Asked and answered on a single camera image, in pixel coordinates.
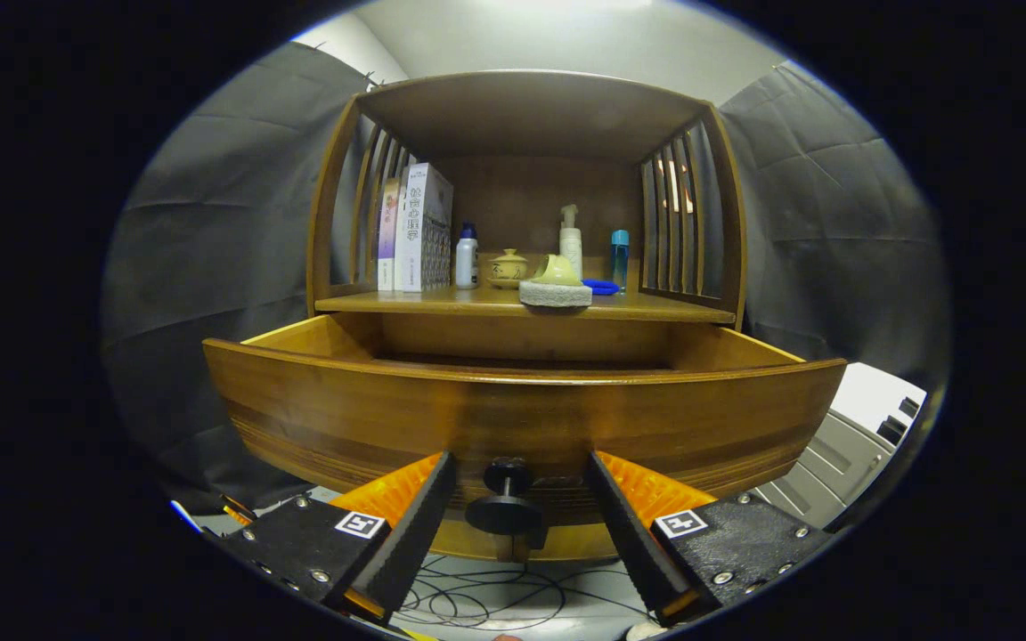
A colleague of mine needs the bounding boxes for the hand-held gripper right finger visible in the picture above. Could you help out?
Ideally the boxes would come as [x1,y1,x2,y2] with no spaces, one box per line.
[584,450,837,626]

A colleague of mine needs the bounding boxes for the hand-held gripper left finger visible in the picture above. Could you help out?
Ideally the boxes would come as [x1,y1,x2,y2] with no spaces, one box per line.
[210,451,458,624]

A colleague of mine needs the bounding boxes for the wooden drawer with black knob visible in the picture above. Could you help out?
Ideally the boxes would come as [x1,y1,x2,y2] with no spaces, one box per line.
[201,313,849,535]

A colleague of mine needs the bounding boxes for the green handled sponge brush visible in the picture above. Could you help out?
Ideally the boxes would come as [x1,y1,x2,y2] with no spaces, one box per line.
[518,254,594,309]

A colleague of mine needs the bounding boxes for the wooden cabinet door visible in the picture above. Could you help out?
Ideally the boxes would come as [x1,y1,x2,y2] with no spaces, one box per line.
[531,523,625,562]
[431,518,514,562]

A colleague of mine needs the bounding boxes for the wooden countertop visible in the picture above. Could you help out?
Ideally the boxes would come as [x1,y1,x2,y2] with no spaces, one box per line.
[314,283,737,325]

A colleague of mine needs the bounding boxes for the brown wooden cabinet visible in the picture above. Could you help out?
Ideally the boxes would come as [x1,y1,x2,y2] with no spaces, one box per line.
[201,69,849,564]

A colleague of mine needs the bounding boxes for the white grey plastic case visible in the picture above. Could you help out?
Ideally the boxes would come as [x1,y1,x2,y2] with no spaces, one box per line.
[749,362,928,531]

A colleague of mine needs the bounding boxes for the white bottle with blue cap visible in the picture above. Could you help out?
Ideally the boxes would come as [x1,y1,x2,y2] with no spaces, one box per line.
[455,223,480,290]

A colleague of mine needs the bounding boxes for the yellow lidded teacup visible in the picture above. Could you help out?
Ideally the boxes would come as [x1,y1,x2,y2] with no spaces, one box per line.
[488,248,530,290]

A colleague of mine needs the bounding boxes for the white pump bottle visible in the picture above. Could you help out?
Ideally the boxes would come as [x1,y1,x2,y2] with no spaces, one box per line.
[559,204,583,277]

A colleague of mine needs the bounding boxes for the thin purple book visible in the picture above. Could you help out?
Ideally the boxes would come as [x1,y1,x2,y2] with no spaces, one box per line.
[377,177,401,292]

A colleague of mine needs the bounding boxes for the thick white book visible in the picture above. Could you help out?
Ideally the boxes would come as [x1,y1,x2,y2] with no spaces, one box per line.
[395,162,455,293]

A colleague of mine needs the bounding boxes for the black backdrop cloth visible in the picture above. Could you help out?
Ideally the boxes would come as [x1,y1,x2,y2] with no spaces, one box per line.
[102,40,950,517]

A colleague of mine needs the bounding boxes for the black floor cables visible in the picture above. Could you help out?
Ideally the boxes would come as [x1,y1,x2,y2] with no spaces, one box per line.
[393,554,656,637]

